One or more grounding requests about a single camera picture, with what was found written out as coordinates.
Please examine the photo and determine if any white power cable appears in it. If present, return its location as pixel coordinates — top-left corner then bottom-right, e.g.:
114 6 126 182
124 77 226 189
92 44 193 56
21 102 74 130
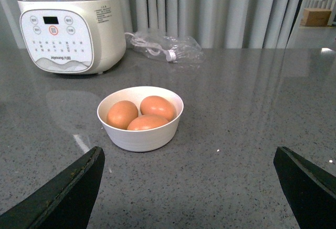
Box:
124 32 176 63

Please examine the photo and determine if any brown egg bowl back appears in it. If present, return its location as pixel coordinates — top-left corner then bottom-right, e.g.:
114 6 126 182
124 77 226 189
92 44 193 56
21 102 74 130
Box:
140 96 176 122

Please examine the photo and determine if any white soy milk maker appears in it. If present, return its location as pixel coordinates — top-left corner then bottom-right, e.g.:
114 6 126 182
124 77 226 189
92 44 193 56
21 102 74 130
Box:
18 0 126 74

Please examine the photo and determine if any brown cardboard box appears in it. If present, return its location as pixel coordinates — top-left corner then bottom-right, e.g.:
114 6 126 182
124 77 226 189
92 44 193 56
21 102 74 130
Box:
300 8 332 27

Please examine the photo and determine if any brown egg bowl left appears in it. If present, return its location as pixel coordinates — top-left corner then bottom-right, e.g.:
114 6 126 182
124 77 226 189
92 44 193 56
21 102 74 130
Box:
107 100 139 130

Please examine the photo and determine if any clear plastic bag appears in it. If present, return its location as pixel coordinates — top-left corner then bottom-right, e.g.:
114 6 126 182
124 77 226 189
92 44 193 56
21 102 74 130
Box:
124 28 205 65

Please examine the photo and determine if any brown egg bowl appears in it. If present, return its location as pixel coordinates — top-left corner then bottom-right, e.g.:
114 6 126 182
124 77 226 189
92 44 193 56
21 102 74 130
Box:
107 100 139 130
127 114 168 131
140 96 176 122

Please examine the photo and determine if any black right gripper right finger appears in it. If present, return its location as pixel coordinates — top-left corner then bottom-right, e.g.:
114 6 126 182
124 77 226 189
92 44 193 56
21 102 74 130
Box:
273 147 335 228

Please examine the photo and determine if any white round bowl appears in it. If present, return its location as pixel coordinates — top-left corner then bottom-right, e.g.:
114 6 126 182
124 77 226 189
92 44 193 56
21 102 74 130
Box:
97 86 184 152

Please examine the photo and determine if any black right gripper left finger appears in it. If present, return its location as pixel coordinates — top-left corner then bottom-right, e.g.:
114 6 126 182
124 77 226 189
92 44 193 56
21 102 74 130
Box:
1 147 105 228

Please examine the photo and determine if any brown egg bowl front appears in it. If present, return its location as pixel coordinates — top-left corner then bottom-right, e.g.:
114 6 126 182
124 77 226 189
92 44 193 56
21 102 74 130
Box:
127 114 168 131

